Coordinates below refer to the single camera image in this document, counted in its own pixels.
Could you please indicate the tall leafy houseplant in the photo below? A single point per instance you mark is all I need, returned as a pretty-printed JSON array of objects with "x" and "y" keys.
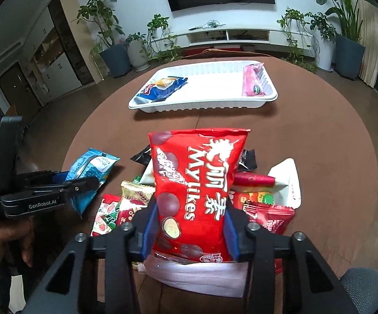
[{"x": 100, "y": 13}]

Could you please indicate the red snack packet white print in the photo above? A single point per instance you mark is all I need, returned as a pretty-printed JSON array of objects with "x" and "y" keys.
[{"x": 270, "y": 219}]

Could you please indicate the grey white plant pot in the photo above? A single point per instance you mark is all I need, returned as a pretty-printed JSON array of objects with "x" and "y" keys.
[{"x": 138, "y": 55}]

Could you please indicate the small green houseplant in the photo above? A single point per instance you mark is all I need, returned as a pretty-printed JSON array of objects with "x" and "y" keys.
[{"x": 135, "y": 37}]

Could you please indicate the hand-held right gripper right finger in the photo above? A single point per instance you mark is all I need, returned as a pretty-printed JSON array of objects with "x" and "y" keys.
[{"x": 230, "y": 235}]

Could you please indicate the white plastic tray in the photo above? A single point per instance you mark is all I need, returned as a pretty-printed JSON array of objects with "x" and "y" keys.
[{"x": 215, "y": 81}]

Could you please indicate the trailing green houseplant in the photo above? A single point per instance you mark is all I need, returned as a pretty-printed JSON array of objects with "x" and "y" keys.
[{"x": 159, "y": 29}]

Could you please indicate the red sausage stick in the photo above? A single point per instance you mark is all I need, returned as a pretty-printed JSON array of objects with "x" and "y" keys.
[{"x": 254, "y": 179}]

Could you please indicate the brown door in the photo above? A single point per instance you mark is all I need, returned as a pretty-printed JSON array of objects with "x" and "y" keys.
[{"x": 15, "y": 88}]

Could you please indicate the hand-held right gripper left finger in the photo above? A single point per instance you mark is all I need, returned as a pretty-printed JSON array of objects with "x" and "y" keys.
[{"x": 151, "y": 234}]

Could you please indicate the white television cabinet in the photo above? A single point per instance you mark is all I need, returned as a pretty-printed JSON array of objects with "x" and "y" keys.
[{"x": 251, "y": 36}]

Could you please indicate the beige curtain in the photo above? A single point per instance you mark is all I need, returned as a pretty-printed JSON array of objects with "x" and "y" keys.
[{"x": 370, "y": 45}]

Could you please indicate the bushy green houseplant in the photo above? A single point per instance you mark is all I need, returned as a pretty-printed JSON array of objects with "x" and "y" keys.
[{"x": 321, "y": 26}]

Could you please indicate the black snack packet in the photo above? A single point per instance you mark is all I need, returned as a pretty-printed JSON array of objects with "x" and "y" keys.
[
  {"x": 248, "y": 160},
  {"x": 142, "y": 155}
]

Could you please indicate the large leaf houseplant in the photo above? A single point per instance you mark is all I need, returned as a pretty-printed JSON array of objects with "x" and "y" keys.
[{"x": 349, "y": 9}]

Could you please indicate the trailing vine houseplant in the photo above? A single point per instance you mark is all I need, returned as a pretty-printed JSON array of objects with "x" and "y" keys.
[{"x": 292, "y": 19}]

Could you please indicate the white pink snack packet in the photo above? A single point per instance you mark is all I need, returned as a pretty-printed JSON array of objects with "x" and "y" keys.
[{"x": 195, "y": 274}]

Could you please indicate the person's left hand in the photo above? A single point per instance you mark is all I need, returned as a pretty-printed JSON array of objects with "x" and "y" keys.
[{"x": 7, "y": 234}]

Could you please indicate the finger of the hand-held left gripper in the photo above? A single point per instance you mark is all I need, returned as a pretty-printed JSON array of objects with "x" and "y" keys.
[
  {"x": 77, "y": 188},
  {"x": 59, "y": 177}
]

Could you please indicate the dark blue snack packet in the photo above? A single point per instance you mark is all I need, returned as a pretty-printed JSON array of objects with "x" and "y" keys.
[{"x": 161, "y": 88}]

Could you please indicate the light blue snack packet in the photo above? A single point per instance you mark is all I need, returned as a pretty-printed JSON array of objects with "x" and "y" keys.
[{"x": 90, "y": 166}]

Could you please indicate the white cupboard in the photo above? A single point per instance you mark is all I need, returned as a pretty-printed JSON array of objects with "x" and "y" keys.
[{"x": 58, "y": 68}]

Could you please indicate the red chocolate ball bag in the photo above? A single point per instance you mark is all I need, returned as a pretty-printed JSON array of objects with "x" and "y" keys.
[{"x": 192, "y": 176}]

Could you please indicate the dark blue plant pot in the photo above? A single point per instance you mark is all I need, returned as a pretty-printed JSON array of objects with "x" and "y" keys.
[
  {"x": 115, "y": 60},
  {"x": 349, "y": 57}
]

